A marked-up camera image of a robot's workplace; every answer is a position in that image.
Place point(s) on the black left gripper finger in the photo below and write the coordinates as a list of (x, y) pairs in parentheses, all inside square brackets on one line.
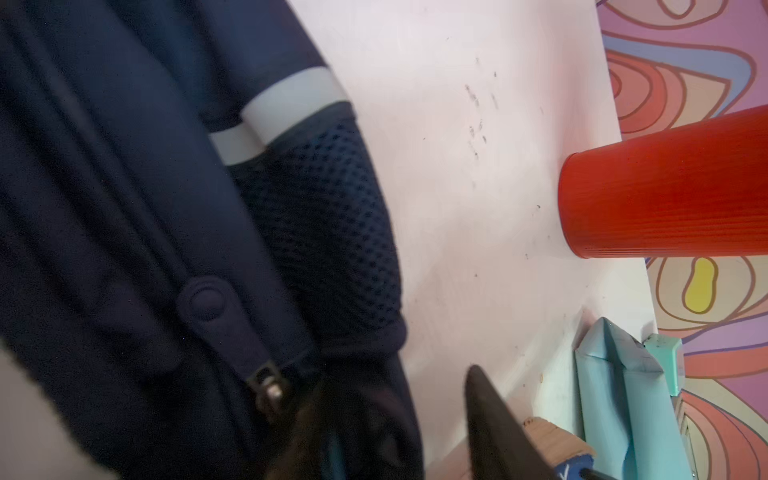
[(498, 445)]

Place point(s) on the navy blue student backpack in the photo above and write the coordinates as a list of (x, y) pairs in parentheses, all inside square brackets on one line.
[(197, 262)]

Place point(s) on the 91-storey treehouse book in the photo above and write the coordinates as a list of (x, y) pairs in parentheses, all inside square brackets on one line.
[(565, 452)]

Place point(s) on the light blue pencil pouch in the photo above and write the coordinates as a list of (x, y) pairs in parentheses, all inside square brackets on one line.
[(627, 411)]

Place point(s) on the red ribbed metal pen cup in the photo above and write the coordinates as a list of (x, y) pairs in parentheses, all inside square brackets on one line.
[(695, 190)]

